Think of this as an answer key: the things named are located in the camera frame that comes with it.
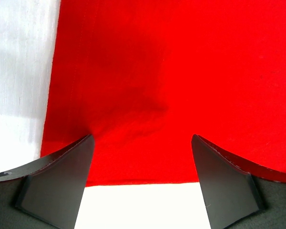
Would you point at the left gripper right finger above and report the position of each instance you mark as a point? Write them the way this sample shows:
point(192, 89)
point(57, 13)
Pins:
point(238, 193)

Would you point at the red t shirt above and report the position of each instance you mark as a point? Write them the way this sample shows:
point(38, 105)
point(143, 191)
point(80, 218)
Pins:
point(144, 76)

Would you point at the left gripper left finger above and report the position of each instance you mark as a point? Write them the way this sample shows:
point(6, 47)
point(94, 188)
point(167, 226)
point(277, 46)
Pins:
point(46, 193)

